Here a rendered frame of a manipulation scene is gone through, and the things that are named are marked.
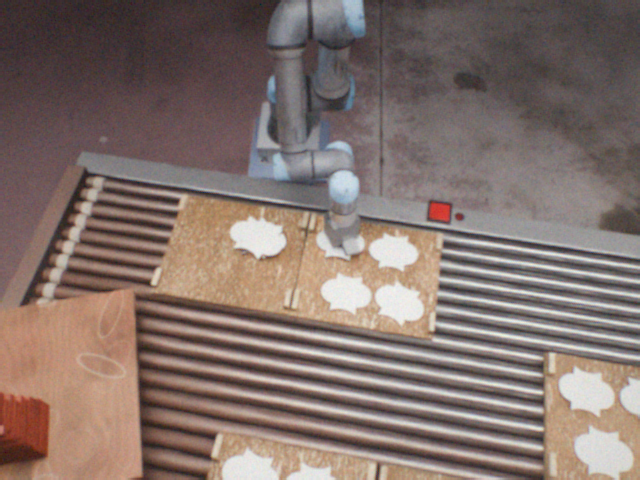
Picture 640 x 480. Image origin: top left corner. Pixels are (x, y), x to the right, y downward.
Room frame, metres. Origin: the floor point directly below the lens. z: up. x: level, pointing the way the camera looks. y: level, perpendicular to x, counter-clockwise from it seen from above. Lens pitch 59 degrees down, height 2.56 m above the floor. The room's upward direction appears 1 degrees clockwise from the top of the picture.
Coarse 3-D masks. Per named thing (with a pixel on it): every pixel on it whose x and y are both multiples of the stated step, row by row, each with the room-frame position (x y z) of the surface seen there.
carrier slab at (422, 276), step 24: (312, 240) 0.98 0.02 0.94; (408, 240) 0.98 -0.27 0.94; (432, 240) 0.98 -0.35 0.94; (312, 264) 0.89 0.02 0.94; (336, 264) 0.90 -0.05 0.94; (360, 264) 0.90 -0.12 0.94; (432, 264) 0.90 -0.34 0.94; (312, 288) 0.81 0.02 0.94; (408, 288) 0.82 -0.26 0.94; (432, 288) 0.82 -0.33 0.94; (312, 312) 0.74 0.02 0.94; (336, 312) 0.74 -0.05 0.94; (360, 312) 0.74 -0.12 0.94; (432, 312) 0.74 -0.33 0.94; (408, 336) 0.67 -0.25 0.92; (432, 336) 0.67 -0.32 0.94
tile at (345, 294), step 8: (328, 280) 0.84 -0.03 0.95; (336, 280) 0.84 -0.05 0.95; (344, 280) 0.84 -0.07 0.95; (352, 280) 0.84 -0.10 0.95; (360, 280) 0.84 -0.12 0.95; (328, 288) 0.81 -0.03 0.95; (336, 288) 0.81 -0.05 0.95; (344, 288) 0.81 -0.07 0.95; (352, 288) 0.81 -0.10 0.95; (360, 288) 0.81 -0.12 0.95; (328, 296) 0.78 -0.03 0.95; (336, 296) 0.78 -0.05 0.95; (344, 296) 0.78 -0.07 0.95; (352, 296) 0.78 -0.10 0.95; (360, 296) 0.78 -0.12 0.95; (368, 296) 0.79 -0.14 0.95; (336, 304) 0.76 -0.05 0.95; (344, 304) 0.76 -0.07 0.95; (352, 304) 0.76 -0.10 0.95; (360, 304) 0.76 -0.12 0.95; (352, 312) 0.73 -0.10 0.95
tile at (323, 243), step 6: (324, 234) 0.99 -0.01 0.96; (318, 240) 0.97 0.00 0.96; (324, 240) 0.97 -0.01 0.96; (360, 240) 0.97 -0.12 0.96; (324, 246) 0.94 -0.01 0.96; (330, 246) 0.95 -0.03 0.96; (360, 246) 0.95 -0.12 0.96; (330, 252) 0.92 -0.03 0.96; (336, 252) 0.92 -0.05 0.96; (342, 252) 0.92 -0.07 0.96; (360, 252) 0.93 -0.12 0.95; (342, 258) 0.91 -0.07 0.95; (348, 258) 0.90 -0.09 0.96
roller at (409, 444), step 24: (192, 408) 0.46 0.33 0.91; (216, 408) 0.46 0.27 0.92; (240, 408) 0.46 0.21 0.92; (312, 432) 0.41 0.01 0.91; (336, 432) 0.40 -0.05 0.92; (360, 432) 0.41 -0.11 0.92; (384, 432) 0.41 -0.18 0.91; (432, 456) 0.35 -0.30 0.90; (456, 456) 0.35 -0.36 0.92; (480, 456) 0.35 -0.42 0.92; (504, 456) 0.35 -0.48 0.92
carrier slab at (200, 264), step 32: (192, 224) 1.03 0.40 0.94; (224, 224) 1.03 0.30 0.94; (288, 224) 1.04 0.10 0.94; (192, 256) 0.92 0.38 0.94; (224, 256) 0.92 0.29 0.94; (288, 256) 0.92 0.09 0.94; (160, 288) 0.81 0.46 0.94; (192, 288) 0.81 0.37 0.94; (224, 288) 0.81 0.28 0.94; (256, 288) 0.81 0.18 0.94
